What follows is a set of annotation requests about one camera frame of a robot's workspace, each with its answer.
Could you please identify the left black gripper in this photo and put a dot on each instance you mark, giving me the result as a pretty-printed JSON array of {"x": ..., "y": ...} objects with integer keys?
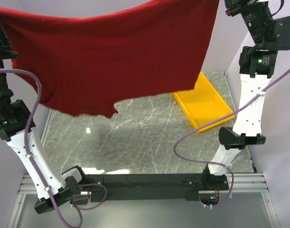
[{"x": 0, "y": 42}]

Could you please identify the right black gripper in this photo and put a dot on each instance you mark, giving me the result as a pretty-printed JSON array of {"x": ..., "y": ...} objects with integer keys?
[{"x": 236, "y": 6}]

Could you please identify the red t shirt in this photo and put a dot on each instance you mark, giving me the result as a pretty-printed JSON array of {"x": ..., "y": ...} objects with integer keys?
[{"x": 86, "y": 65}]

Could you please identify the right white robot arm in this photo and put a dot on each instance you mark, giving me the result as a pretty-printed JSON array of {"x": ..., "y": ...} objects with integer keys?
[{"x": 257, "y": 66}]

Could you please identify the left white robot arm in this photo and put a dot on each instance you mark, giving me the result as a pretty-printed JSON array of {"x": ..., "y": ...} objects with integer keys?
[{"x": 19, "y": 131}]

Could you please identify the black base crossbar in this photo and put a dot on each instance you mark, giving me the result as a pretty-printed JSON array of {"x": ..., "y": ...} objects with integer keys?
[{"x": 157, "y": 186}]

